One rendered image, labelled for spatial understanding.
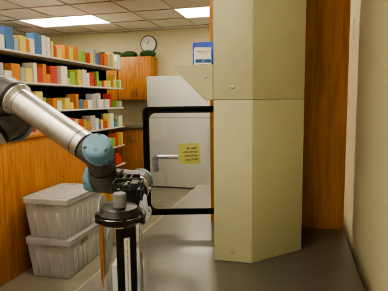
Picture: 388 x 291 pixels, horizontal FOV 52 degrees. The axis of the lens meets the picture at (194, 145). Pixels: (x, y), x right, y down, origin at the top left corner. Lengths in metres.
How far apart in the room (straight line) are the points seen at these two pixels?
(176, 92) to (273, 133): 5.14
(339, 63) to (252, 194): 0.59
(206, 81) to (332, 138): 0.56
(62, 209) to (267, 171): 2.33
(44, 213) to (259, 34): 2.59
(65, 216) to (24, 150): 0.68
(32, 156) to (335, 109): 2.74
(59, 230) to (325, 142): 2.39
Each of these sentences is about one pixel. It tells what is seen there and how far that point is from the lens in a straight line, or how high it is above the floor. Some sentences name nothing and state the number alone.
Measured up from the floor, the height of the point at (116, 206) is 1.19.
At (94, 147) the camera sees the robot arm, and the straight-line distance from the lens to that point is 1.01.
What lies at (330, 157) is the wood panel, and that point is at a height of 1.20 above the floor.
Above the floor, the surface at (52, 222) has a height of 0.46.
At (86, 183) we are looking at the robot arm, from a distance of 1.15.
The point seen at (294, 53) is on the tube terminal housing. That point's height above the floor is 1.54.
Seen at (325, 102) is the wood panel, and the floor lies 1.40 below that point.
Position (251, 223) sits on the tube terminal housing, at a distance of 1.16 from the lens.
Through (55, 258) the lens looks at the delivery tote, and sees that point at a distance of 3.45.
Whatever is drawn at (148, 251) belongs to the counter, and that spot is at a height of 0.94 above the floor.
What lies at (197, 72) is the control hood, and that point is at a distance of 1.13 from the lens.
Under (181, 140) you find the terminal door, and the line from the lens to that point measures 1.43.
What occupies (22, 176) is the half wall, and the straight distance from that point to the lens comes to 3.55.
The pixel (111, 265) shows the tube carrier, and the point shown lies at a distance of 0.87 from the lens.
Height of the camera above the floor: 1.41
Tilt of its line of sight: 7 degrees down
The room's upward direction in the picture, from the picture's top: 1 degrees counter-clockwise
